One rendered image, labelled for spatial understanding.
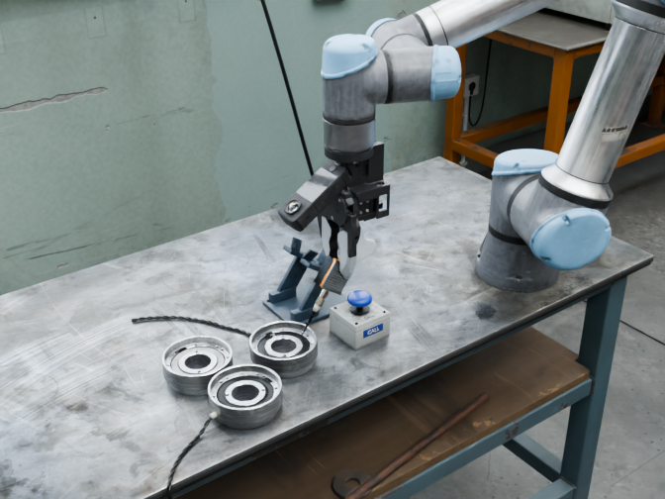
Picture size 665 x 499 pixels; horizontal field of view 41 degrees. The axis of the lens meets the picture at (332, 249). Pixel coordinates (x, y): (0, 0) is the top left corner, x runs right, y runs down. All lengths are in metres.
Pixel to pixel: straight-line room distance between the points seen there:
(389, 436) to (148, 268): 0.54
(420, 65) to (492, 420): 0.73
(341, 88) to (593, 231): 0.46
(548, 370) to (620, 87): 0.68
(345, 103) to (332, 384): 0.42
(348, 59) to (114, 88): 1.75
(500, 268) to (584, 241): 0.21
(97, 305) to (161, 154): 1.50
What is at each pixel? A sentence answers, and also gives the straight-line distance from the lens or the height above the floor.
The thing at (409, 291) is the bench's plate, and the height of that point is 0.80.
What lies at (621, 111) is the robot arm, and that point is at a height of 1.17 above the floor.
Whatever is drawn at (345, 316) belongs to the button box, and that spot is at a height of 0.85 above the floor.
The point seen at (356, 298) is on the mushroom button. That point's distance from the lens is 1.39.
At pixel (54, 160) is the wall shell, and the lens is 2.88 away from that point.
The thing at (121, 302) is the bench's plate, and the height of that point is 0.80.
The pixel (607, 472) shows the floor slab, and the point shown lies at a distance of 2.46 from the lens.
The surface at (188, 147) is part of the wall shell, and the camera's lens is 3.06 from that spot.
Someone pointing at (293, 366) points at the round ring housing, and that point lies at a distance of 1.33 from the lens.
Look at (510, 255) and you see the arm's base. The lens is 1.56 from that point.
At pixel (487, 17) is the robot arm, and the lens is 1.38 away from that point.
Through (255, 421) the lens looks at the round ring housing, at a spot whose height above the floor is 0.82.
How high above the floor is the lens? 1.61
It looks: 29 degrees down
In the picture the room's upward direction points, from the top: 1 degrees counter-clockwise
